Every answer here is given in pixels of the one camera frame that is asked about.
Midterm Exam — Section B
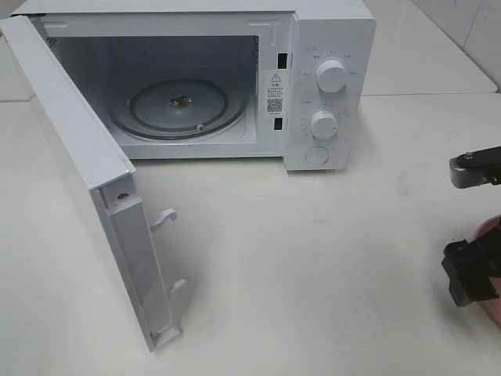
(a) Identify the white microwave door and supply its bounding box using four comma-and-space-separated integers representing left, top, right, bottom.
1, 16, 186, 352

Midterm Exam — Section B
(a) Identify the pink round plate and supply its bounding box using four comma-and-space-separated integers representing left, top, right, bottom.
471, 214, 501, 326

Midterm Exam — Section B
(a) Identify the white lower timer knob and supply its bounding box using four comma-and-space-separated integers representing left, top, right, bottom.
309, 110, 338, 139

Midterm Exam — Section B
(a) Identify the glass microwave turntable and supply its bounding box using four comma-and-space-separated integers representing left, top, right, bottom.
106, 78, 248, 141

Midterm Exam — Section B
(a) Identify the white microwave oven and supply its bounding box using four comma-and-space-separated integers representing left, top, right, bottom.
9, 1, 376, 171

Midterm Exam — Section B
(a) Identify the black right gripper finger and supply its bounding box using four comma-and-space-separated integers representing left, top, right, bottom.
449, 146, 500, 189
442, 219, 500, 307

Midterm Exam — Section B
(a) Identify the white upper power knob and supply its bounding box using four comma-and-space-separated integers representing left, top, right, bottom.
314, 56, 348, 93

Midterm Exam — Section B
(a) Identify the white warning label sticker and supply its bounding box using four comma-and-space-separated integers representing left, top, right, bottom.
264, 70, 287, 116

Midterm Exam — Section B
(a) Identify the white round door button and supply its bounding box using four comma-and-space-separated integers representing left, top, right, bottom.
305, 146, 330, 166

